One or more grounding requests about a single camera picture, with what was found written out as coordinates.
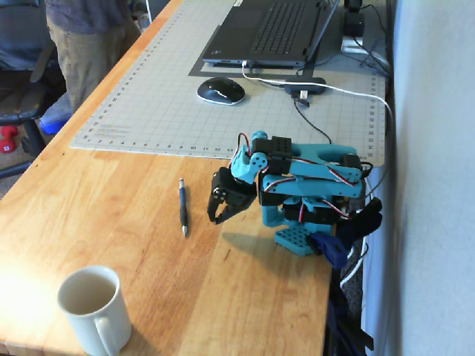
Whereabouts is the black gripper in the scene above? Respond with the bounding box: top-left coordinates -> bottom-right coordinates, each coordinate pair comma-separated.
206,167 -> 260,226

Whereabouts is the dark blue pen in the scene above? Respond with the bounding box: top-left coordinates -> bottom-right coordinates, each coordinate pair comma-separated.
178,177 -> 190,238

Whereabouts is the white ceramic mug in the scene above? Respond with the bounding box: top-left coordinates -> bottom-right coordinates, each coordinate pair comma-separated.
56,265 -> 133,356

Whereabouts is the gray grid cutting mat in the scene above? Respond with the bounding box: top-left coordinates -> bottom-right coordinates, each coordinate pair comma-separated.
69,0 -> 387,168

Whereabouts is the black computer mouse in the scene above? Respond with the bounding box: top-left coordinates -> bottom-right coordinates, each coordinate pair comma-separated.
195,76 -> 247,106

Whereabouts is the blue bar clamp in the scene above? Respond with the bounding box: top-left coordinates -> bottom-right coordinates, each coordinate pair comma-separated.
307,231 -> 350,270

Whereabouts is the robot controller board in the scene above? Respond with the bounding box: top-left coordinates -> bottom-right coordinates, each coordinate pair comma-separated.
335,198 -> 353,220

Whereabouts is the dark gray USB hub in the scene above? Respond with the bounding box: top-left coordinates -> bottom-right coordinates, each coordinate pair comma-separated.
283,76 -> 327,96

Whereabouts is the gray speckled fabric panel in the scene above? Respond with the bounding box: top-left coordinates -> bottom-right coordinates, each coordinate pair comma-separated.
340,239 -> 368,320

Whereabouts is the dark gray laptop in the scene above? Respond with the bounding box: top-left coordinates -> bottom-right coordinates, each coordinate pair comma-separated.
201,0 -> 341,70

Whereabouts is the standing person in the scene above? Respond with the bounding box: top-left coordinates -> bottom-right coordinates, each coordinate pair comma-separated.
44,0 -> 143,114

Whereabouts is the black power adapter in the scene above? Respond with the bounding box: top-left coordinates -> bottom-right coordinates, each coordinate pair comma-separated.
342,0 -> 367,38

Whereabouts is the red dumbbell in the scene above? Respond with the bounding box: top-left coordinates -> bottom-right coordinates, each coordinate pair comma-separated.
0,125 -> 19,155

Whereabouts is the black office chair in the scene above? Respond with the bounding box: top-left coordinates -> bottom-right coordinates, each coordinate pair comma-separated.
0,0 -> 68,179

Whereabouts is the thin black cable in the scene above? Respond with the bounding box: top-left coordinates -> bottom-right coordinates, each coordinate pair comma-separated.
292,90 -> 333,145

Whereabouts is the black clamp handle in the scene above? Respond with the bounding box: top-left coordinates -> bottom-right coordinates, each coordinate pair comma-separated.
343,197 -> 384,246

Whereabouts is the long white cable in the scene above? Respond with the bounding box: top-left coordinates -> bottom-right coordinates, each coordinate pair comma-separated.
241,61 -> 395,201

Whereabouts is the black cable bundle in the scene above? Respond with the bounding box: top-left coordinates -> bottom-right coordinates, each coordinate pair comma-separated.
354,2 -> 393,79

